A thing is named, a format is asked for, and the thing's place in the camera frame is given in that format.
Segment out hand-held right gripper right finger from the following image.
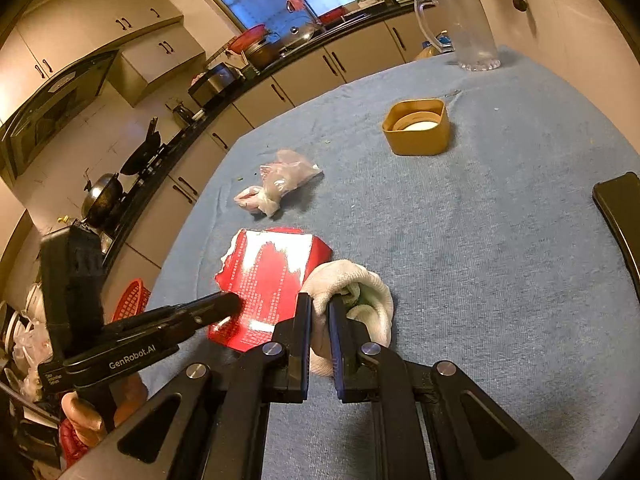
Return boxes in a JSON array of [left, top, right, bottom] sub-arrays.
[[327, 299, 576, 480]]

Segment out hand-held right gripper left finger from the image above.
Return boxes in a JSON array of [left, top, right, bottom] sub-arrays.
[[65, 292, 313, 480]]

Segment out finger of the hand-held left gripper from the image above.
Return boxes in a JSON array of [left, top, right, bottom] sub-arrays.
[[106, 292, 242, 345]]

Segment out torn red paper envelope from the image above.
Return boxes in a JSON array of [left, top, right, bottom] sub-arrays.
[[207, 228, 334, 354]]

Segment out white cloth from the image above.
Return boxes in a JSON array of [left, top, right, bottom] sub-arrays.
[[299, 259, 397, 379]]

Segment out person's left hand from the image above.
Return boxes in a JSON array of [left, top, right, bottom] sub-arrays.
[[60, 375, 148, 449]]

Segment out orange plastic basket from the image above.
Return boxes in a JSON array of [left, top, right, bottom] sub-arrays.
[[110, 279, 152, 324]]

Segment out white plastic bag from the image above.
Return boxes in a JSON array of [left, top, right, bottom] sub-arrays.
[[11, 327, 52, 397]]

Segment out metal wok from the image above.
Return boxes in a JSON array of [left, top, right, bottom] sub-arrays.
[[81, 172, 124, 227]]

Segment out crumpled small plastic bag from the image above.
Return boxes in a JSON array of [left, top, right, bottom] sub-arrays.
[[233, 148, 324, 219]]

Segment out black frying pan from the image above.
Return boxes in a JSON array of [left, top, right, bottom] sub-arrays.
[[121, 117, 164, 177]]

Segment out red plastic bag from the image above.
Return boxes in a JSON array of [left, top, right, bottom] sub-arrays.
[[58, 417, 90, 467]]

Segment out blue tablecloth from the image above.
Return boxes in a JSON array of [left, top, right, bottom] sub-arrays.
[[144, 45, 640, 480]]

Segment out black range hood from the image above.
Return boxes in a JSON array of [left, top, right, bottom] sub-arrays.
[[0, 50, 122, 182]]

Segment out small metal pot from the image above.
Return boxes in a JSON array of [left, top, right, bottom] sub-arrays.
[[166, 97, 207, 129]]

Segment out black kitchen countertop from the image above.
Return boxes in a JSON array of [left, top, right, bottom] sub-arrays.
[[97, 2, 427, 273]]

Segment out square yellow-brown container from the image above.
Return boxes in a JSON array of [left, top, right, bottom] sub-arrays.
[[382, 98, 450, 157]]

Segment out beige lower kitchen cabinets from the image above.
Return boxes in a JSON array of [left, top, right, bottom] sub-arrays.
[[120, 15, 426, 291]]

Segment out beige kitchen cabinets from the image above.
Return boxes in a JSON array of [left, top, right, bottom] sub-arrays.
[[0, 0, 207, 126], [120, 15, 426, 291]]

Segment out dark cooking pot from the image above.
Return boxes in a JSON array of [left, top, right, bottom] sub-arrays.
[[245, 40, 282, 71]]

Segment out red colander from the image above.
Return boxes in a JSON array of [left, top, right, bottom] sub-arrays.
[[237, 23, 269, 52]]

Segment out beige upper kitchen cabinets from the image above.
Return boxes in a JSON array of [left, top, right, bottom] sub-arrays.
[[0, 0, 207, 126]]

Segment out pan with glass lid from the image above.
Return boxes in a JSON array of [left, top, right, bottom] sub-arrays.
[[279, 21, 322, 52]]

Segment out kitchen faucet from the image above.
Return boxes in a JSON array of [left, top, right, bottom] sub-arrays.
[[286, 0, 322, 27]]

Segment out black chair back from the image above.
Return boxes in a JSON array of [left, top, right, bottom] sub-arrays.
[[592, 172, 640, 307]]

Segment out clear glass pitcher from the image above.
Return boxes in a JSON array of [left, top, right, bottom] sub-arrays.
[[413, 0, 502, 72]]

